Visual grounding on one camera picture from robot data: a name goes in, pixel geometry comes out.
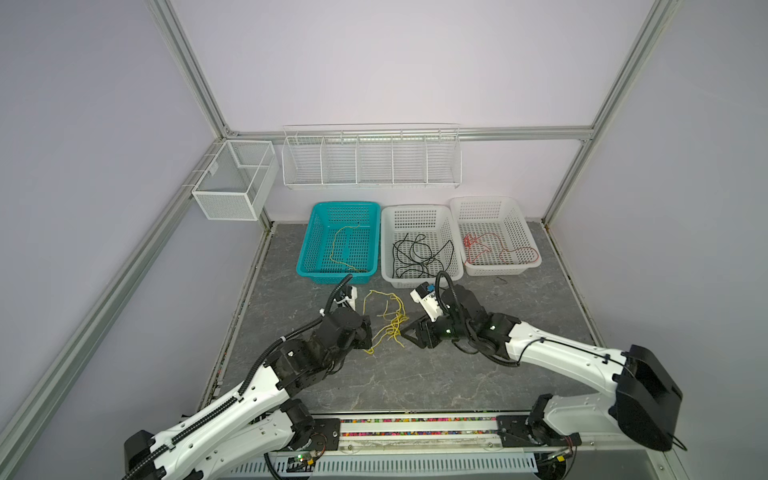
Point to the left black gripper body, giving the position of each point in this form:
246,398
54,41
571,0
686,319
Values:
361,340

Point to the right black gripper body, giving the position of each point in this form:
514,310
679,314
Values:
443,329

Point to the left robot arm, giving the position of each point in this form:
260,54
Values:
198,447

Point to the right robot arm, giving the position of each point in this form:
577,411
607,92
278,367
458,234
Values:
632,392

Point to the teal plastic basket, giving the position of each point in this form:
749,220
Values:
341,238

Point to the middle white plastic basket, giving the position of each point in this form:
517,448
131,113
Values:
418,242

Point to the white plastic basket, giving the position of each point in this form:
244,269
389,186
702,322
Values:
418,242
496,240

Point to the right white plastic basket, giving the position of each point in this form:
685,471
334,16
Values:
496,240

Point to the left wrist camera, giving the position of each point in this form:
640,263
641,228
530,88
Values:
345,294

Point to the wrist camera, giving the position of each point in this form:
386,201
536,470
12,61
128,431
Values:
425,295
345,294

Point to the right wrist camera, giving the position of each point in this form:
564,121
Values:
425,295

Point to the front aluminium rail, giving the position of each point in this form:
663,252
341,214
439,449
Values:
420,429

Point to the white slotted cable duct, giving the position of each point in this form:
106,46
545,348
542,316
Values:
406,466

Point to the white wire wall shelf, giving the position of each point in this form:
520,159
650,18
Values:
372,155

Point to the white mesh wall box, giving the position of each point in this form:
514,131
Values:
237,181

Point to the aluminium cage frame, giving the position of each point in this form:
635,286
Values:
26,426

